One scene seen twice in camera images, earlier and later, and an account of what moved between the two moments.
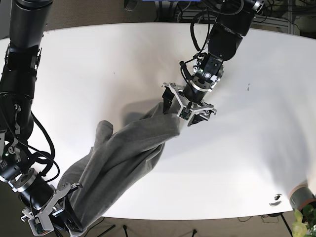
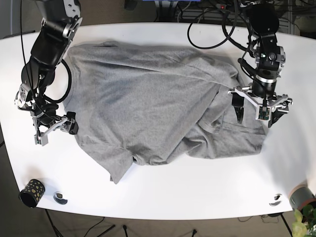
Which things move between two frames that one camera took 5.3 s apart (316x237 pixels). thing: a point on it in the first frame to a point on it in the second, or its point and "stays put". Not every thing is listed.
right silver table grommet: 277,200 stays put
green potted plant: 305,221 stays put
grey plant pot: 300,196 stays put
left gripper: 39,224 to 67,124
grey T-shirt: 98,171 to 151,104
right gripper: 187,109 to 263,107
